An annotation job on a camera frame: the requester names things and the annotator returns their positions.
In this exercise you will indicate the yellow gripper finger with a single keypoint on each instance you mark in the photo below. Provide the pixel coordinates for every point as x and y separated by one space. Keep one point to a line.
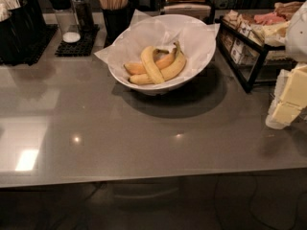
293 98

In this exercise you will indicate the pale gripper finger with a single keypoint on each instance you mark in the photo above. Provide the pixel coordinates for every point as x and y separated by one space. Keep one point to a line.
279 87

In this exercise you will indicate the curved yellow banana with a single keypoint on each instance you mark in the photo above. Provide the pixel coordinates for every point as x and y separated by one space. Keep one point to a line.
147 58

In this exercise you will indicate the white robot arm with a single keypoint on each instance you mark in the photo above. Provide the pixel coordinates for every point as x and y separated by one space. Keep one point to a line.
296 38

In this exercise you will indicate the white bowl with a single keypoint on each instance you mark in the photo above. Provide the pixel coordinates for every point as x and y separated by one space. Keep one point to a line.
166 83

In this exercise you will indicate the long lower yellow banana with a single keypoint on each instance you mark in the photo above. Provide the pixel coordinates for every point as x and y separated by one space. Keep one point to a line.
168 73

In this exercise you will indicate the back orange yellow banana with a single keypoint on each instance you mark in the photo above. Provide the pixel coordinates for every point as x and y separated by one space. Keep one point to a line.
162 61

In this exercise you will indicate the white paper liner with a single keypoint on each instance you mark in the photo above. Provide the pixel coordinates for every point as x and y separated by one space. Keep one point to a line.
192 42

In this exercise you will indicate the brown paper napkin holder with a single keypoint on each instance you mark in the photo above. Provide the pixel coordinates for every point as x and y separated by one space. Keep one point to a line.
203 10

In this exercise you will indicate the black cup of stirrers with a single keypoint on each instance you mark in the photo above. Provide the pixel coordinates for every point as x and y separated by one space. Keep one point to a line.
116 16

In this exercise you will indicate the small black rubber mat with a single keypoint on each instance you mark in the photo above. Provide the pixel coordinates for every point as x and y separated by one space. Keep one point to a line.
82 48

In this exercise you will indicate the pepper shaker black lid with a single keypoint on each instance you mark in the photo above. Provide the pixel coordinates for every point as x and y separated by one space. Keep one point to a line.
84 14

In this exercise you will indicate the large black rubber mat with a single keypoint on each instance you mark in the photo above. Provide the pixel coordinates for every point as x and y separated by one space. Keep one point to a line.
36 49

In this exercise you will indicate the black condiment caddy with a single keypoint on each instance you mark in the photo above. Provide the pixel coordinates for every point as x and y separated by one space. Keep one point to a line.
21 27

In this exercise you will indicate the black wire condiment rack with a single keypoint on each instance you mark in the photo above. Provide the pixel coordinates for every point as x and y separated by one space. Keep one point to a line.
260 71

